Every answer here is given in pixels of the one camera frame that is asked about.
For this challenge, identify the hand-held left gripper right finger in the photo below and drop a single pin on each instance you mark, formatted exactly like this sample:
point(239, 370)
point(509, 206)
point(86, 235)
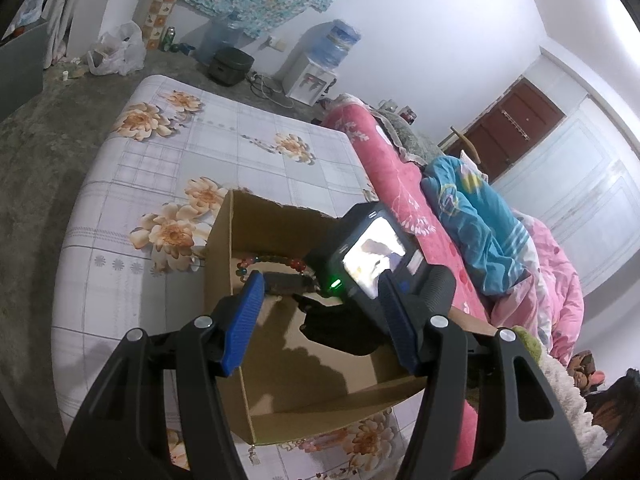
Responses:
point(400, 320)

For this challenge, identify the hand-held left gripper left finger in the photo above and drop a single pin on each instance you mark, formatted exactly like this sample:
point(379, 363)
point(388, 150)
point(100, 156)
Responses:
point(242, 320)

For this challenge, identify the large cardboard box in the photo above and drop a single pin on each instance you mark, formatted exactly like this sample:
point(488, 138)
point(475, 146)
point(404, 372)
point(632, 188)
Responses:
point(300, 385)

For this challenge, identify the blue printed blanket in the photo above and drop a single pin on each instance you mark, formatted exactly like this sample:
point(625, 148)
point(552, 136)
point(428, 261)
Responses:
point(475, 220)

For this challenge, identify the grey-green pillow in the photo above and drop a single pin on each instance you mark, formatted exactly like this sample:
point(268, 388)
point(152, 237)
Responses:
point(415, 140)

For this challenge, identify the pink blanket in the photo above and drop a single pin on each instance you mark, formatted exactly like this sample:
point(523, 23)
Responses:
point(550, 285)

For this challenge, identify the white water dispenser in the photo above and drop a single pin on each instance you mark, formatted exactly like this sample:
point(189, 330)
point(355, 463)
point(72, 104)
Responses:
point(305, 80)

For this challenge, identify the white fluffy blanket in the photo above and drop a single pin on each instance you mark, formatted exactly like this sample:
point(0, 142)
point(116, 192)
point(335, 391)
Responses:
point(570, 405)

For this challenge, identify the brown wooden door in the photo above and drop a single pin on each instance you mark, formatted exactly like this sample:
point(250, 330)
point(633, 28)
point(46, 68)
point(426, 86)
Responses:
point(510, 125)

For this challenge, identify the white wardrobe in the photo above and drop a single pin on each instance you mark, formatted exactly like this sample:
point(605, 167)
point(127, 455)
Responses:
point(585, 185)

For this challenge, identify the dark rice cooker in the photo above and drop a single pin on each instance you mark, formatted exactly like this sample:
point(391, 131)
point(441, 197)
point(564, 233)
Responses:
point(230, 67)

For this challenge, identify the green bottle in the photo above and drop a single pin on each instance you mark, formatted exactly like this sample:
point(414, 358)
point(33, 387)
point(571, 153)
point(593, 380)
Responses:
point(168, 39)

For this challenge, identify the white plastic bag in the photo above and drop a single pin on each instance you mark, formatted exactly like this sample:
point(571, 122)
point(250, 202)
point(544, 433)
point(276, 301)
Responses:
point(117, 47)

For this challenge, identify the checkered orange towel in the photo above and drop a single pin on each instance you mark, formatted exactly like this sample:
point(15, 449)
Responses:
point(160, 10)

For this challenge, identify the grey storage bin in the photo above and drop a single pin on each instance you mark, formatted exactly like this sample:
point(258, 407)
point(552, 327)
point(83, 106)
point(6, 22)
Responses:
point(20, 70)

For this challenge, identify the white curtain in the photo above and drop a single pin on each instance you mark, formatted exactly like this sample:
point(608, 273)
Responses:
point(62, 10)

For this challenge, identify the white wall socket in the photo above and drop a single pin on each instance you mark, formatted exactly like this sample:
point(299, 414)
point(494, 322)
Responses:
point(277, 43)

